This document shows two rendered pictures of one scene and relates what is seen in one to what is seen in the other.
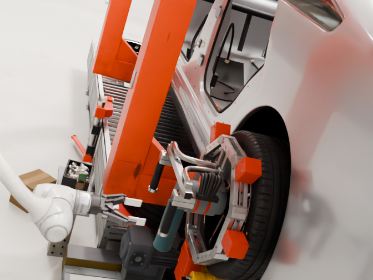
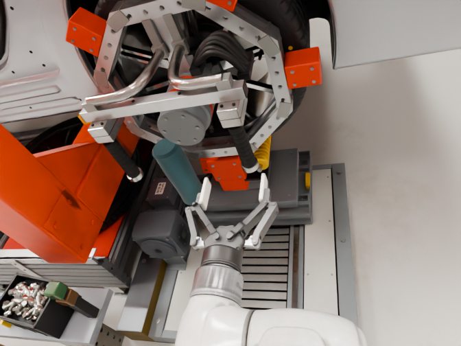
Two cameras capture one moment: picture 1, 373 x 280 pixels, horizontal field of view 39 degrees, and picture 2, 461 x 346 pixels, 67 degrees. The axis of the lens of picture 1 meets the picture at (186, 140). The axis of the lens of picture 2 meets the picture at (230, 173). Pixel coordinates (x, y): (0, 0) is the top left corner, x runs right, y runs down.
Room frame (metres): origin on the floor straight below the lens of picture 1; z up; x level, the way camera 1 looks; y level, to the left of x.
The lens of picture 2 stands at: (1.44, 0.44, 1.40)
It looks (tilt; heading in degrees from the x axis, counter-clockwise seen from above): 46 degrees down; 315
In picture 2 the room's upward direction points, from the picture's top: 25 degrees counter-clockwise
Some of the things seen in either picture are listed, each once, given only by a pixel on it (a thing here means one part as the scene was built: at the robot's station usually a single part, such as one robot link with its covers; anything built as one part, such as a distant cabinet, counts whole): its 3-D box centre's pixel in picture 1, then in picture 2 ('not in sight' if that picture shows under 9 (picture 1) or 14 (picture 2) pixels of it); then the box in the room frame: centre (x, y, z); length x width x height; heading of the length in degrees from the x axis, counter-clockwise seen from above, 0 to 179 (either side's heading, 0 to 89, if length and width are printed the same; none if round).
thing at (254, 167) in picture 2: (168, 218); (242, 145); (1.84, -0.04, 0.83); 0.04 x 0.04 x 0.16
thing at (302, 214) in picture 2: not in sight; (257, 188); (2.13, -0.36, 0.13); 0.50 x 0.36 x 0.10; 19
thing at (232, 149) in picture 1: (214, 200); (194, 88); (2.08, -0.20, 0.85); 0.54 x 0.07 x 0.54; 19
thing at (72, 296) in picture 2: (80, 184); (67, 297); (2.27, 0.42, 0.59); 0.04 x 0.04 x 0.04; 19
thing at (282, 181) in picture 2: not in sight; (247, 162); (2.13, -0.36, 0.32); 0.40 x 0.30 x 0.28; 19
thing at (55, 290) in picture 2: (82, 175); (55, 290); (2.27, 0.42, 0.64); 0.04 x 0.04 x 0.04; 19
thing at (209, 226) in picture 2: (114, 201); (208, 224); (1.81, 0.19, 0.83); 0.11 x 0.01 x 0.04; 148
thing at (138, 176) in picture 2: (156, 175); (122, 158); (2.16, 0.07, 0.83); 0.04 x 0.04 x 0.16
